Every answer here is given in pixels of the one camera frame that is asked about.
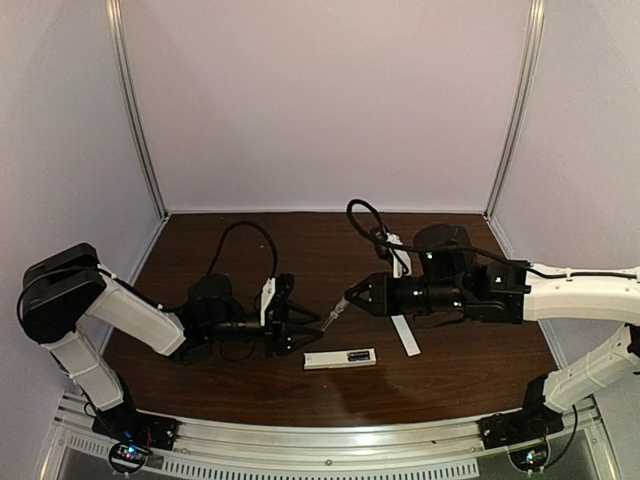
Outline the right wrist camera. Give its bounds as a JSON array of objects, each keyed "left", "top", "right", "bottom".
[{"left": 370, "top": 227, "right": 412, "bottom": 278}]

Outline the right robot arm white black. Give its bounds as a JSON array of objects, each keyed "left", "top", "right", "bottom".
[{"left": 344, "top": 224, "right": 639, "bottom": 415}]

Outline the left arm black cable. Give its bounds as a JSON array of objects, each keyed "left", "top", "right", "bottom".
[{"left": 212, "top": 221, "right": 280, "bottom": 281}]

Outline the clear handle screwdriver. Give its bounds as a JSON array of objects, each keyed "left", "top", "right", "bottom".
[{"left": 321, "top": 297, "right": 349, "bottom": 332}]

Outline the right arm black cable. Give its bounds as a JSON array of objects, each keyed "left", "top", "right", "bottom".
[{"left": 346, "top": 198, "right": 531, "bottom": 276}]

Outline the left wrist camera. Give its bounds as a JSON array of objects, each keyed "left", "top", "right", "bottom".
[{"left": 259, "top": 273, "right": 294, "bottom": 327}]

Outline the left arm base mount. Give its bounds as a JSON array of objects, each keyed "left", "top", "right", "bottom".
[{"left": 92, "top": 390, "right": 179, "bottom": 451}]

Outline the aluminium frame post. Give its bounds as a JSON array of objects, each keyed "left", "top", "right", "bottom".
[
  {"left": 484, "top": 0, "right": 546, "bottom": 220},
  {"left": 105, "top": 0, "right": 169, "bottom": 221}
]

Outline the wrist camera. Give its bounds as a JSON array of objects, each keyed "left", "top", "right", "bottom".
[
  {"left": 370, "top": 227, "right": 412, "bottom": 278},
  {"left": 259, "top": 273, "right": 294, "bottom": 327}
]

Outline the left aluminium frame post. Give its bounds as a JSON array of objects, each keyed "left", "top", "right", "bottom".
[{"left": 105, "top": 0, "right": 169, "bottom": 221}]

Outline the white remote control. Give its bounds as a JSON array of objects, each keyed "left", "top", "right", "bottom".
[{"left": 303, "top": 348, "right": 377, "bottom": 370}]

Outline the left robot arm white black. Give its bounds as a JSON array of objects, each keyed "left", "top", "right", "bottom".
[{"left": 17, "top": 243, "right": 323, "bottom": 412}]

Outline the front aluminium rail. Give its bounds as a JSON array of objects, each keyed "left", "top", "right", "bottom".
[{"left": 35, "top": 398, "right": 621, "bottom": 479}]

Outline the white battery cover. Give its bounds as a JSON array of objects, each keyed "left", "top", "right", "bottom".
[{"left": 391, "top": 315, "right": 421, "bottom": 357}]

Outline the right aluminium frame post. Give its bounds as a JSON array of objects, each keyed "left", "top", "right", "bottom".
[{"left": 484, "top": 0, "right": 546, "bottom": 220}]

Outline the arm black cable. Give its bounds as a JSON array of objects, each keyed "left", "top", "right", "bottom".
[
  {"left": 212, "top": 221, "right": 280, "bottom": 281},
  {"left": 346, "top": 198, "right": 531, "bottom": 276}
]

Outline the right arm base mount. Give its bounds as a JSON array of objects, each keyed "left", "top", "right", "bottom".
[{"left": 477, "top": 383, "right": 564, "bottom": 450}]

